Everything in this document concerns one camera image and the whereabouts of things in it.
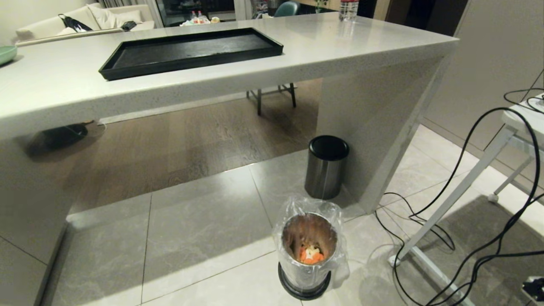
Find steel bin with black lid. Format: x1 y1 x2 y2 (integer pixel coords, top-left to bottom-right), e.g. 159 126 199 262
304 135 350 200

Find white cushion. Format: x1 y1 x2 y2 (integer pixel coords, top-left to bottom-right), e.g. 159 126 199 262
87 3 144 29

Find open trash can with bag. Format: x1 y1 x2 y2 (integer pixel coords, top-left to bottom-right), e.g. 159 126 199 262
273 195 350 290

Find black rectangular tray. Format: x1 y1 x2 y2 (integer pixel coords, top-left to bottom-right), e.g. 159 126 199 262
99 28 284 81

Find white sofa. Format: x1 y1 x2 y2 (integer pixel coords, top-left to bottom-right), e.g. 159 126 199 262
15 3 156 46

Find teal chair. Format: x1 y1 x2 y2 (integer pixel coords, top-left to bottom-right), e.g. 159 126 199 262
274 1 300 17

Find black bag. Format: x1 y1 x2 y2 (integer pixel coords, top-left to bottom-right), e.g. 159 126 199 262
58 14 93 33

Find white stone counter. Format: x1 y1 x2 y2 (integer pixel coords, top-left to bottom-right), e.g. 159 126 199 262
0 11 460 294

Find clear water bottle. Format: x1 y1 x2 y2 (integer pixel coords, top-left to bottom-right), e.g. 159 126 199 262
339 0 360 22

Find black cable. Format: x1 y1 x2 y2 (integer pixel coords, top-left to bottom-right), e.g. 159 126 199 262
375 69 544 306

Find food scraps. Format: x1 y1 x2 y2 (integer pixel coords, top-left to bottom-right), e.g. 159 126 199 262
300 244 325 265

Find open steel trash bin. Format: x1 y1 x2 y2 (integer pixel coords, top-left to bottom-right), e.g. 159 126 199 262
278 212 338 300

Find white folding table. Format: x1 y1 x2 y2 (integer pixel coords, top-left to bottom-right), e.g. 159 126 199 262
388 93 544 306

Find green dish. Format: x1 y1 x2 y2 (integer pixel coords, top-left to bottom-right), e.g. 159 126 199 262
0 45 18 66

